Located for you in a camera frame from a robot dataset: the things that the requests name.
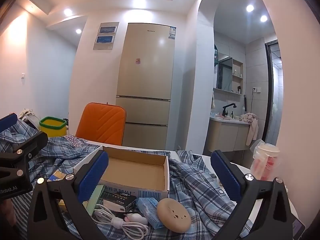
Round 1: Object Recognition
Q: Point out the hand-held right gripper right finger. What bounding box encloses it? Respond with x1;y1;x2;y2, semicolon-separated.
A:
210;150;295;240

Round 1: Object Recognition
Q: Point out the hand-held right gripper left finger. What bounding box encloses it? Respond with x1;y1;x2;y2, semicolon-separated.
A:
27;150;109;240

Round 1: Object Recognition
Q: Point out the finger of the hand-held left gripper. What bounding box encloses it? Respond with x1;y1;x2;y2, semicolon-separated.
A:
0;131;48;174
0;113;18;132

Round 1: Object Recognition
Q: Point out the cardboard box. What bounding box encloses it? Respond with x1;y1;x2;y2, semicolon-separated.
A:
73;146;170;201

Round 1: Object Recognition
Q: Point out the white cable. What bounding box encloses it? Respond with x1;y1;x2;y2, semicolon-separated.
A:
92;204;149;240

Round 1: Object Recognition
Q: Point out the small white pink object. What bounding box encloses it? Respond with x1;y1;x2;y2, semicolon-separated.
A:
124;212;148;224

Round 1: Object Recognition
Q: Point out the blue tissue packet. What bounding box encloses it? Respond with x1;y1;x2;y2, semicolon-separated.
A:
136;197;165;229

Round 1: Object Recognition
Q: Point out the beige round device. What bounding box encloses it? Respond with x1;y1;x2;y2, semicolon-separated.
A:
157;198;192;233

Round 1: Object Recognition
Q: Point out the pale green flat packet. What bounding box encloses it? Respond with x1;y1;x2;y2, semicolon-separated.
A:
82;184;105;217

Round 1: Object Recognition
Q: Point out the white crumpled cloth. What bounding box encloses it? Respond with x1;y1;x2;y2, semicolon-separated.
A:
19;109;35;120

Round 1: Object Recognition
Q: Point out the blue plaid shirt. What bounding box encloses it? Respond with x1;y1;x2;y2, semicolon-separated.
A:
0;124;253;240

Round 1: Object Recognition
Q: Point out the striped cloth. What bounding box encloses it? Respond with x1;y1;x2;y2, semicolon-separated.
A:
11;192;34;240

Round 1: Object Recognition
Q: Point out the yellow bin with green rim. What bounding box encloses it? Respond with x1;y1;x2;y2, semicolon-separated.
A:
39;117;67;138

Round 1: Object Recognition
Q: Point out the black printed box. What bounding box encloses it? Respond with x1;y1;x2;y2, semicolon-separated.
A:
96;191;137;214

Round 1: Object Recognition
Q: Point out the gold blue cigarette pack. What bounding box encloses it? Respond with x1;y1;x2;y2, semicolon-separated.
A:
49;172;65;182

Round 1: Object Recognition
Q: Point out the pink dotted cloth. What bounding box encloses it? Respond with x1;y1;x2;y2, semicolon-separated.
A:
65;134;88;148

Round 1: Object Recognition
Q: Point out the beige vanity cabinet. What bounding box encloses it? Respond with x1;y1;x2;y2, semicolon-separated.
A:
205;116;252;153

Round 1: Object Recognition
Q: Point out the plastic-wrapped cup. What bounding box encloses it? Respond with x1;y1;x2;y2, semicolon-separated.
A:
250;139;280;182

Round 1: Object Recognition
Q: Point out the orange padded chair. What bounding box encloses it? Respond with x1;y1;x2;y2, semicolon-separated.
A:
75;102;127;146

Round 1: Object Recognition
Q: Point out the pink towel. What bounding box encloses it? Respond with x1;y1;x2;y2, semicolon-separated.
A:
240;113;259;147

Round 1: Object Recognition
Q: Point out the black faucet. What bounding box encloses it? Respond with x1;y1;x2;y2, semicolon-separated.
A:
222;102;237;118

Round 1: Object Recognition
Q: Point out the smartphone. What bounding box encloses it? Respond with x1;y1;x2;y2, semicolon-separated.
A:
287;219;306;240

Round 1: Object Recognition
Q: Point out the black framed glass door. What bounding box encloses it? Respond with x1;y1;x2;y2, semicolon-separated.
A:
264;40;279;145

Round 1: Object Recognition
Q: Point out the bathroom mirror cabinet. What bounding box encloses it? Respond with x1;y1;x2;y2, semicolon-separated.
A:
216;52;244;94

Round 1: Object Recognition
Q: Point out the beige refrigerator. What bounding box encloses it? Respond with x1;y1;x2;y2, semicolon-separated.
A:
115;22;177;150

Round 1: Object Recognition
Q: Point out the green hanging cloth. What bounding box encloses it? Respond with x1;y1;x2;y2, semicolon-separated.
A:
214;44;220;73

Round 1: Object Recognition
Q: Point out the wall electrical panel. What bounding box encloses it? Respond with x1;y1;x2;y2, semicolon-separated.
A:
93;22;120;50

